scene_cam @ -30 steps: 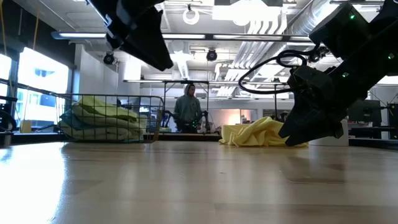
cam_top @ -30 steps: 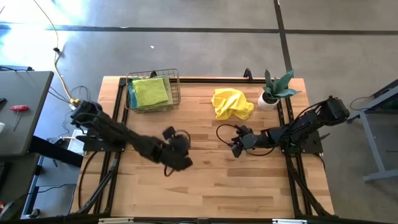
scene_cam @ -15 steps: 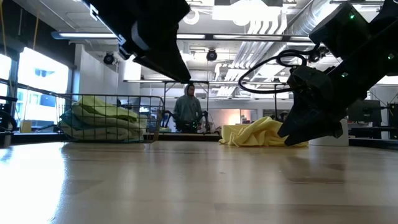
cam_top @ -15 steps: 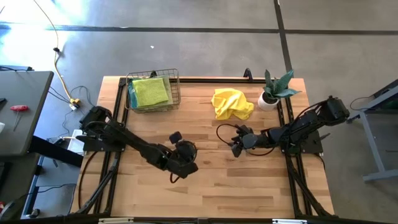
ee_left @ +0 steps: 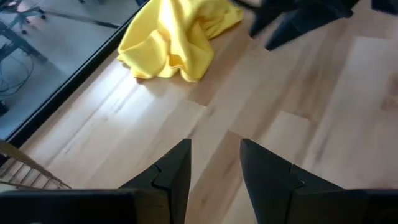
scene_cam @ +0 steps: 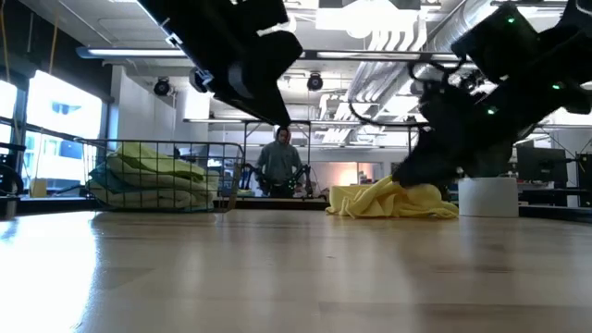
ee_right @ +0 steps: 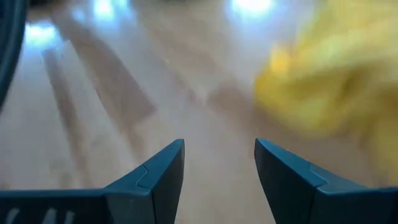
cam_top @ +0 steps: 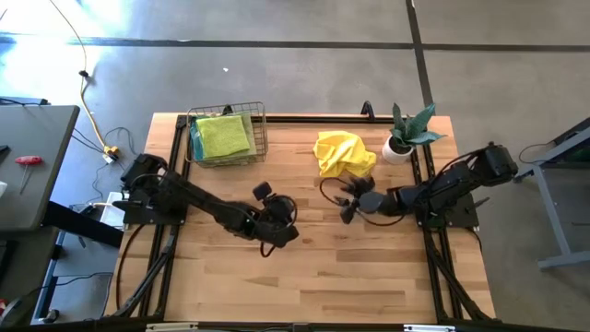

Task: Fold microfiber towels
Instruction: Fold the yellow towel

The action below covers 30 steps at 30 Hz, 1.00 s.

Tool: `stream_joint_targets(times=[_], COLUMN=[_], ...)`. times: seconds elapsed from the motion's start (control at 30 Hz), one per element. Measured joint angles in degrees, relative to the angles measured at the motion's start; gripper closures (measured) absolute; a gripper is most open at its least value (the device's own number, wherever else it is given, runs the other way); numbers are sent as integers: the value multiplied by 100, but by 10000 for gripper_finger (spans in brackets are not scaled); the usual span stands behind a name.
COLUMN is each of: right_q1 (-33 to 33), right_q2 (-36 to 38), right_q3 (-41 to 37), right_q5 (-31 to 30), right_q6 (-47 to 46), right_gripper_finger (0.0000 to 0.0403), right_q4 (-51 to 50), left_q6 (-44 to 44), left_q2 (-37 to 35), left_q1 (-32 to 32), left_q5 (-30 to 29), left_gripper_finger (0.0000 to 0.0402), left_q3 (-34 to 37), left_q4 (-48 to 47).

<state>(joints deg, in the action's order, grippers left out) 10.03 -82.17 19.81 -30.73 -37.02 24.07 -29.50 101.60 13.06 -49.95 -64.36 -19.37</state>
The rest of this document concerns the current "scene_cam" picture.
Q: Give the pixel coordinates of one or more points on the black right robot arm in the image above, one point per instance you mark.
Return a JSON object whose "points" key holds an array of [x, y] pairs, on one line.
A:
{"points": [[546, 41]]}

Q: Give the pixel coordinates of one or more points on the yellow background box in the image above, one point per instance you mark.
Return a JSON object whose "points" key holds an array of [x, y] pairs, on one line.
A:
{"points": [[38, 188]]}

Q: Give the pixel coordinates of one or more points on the background black robot arm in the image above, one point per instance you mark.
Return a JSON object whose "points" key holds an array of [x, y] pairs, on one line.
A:
{"points": [[252, 178], [303, 178]]}

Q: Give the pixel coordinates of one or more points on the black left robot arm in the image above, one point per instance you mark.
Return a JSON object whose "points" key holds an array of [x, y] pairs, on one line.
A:
{"points": [[208, 9]]}

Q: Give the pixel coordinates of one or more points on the black box-shaped equipment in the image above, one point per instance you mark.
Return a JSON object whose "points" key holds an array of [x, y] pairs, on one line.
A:
{"points": [[583, 180]]}

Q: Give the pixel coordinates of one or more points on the yellow microfiber towel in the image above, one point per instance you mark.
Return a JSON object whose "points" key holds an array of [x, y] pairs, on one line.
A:
{"points": [[384, 201]]}

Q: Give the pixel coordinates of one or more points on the black computer monitor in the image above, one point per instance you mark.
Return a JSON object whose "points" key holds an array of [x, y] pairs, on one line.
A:
{"points": [[541, 164]]}

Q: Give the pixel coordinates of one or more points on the snake plant in white pot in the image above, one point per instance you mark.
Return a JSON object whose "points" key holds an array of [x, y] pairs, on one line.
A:
{"points": [[488, 196]]}

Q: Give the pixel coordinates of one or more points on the long ceiling light bar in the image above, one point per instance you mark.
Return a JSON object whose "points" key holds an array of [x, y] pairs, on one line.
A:
{"points": [[134, 52]]}

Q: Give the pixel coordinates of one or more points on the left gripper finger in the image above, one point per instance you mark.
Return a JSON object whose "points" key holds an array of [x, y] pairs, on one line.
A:
{"points": [[263, 97]]}

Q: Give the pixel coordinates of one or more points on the standing person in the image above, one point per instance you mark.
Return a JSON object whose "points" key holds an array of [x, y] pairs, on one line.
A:
{"points": [[279, 159]]}

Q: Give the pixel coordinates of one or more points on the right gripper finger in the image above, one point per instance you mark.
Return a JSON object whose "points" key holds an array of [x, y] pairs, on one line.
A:
{"points": [[439, 166]]}

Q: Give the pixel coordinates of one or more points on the background black metal stand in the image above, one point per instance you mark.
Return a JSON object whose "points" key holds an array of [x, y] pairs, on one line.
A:
{"points": [[259, 122]]}

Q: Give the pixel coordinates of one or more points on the black ceiling camera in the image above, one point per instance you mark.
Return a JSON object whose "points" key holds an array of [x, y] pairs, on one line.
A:
{"points": [[162, 87], [315, 82]]}

